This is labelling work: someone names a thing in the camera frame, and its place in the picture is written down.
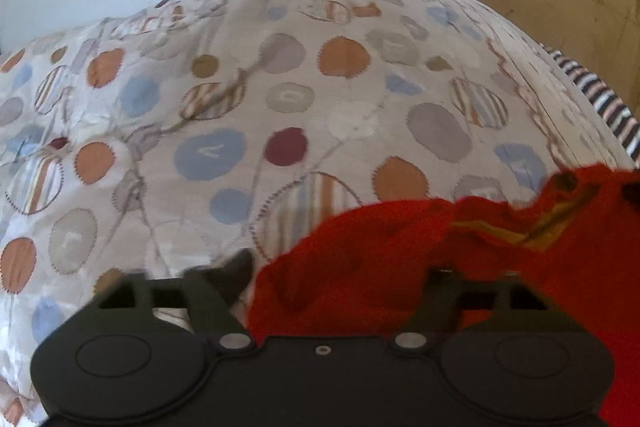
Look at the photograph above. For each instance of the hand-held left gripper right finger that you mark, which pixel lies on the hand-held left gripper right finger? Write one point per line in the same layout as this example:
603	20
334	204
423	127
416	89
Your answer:
440	297

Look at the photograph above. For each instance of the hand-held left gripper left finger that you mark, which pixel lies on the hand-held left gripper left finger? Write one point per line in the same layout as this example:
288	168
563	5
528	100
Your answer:
239	269

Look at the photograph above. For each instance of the red knitted sweater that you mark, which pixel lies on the red knitted sweater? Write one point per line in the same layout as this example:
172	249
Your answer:
350	267

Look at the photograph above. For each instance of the dotted patterned duvet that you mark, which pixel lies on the dotted patterned duvet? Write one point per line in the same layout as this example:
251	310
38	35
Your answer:
225	107

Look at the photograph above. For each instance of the striped bed sheet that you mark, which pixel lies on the striped bed sheet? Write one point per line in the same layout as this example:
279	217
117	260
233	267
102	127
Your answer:
615	112

